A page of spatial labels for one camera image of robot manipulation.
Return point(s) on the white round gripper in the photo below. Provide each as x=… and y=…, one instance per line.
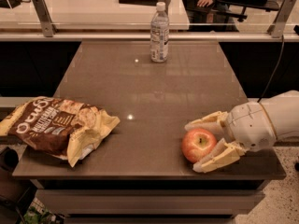
x=249, y=125

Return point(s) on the red yellow apple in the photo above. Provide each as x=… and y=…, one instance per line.
x=197, y=143

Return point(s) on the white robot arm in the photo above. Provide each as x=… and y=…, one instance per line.
x=283, y=111

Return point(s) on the clear plastic water bottle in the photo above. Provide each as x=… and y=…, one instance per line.
x=159, y=34

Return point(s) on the background person hand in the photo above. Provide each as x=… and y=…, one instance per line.
x=204, y=3

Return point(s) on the brown yellow chip bag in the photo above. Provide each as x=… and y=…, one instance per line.
x=65, y=129

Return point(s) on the green patterned bag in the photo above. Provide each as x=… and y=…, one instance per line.
x=38, y=213

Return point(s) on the grey metal right bracket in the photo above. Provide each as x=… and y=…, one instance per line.
x=276, y=29

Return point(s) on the grey metal bracket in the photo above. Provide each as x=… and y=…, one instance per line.
x=47, y=26
x=276, y=29

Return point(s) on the grey metal left bracket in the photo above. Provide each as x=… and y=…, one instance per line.
x=47, y=26

